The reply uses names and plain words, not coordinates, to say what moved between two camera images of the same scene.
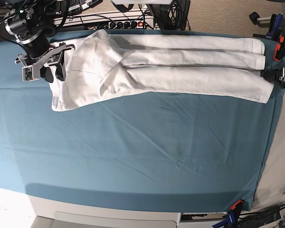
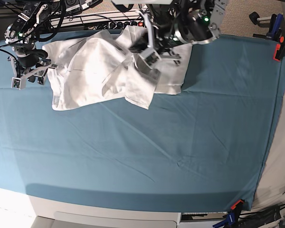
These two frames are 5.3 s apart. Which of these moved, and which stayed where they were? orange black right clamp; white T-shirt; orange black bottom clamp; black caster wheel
Moved: white T-shirt
Stayed: orange black bottom clamp; black caster wheel; orange black right clamp
